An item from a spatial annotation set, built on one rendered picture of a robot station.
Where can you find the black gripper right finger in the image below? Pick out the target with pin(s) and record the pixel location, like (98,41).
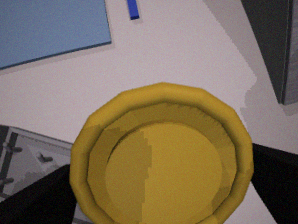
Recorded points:
(275,179)

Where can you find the grey dish rack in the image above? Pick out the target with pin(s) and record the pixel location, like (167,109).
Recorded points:
(26,157)

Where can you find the yellow round plate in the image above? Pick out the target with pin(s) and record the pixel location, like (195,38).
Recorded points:
(163,153)

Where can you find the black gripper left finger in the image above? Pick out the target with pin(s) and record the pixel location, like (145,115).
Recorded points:
(49,200)

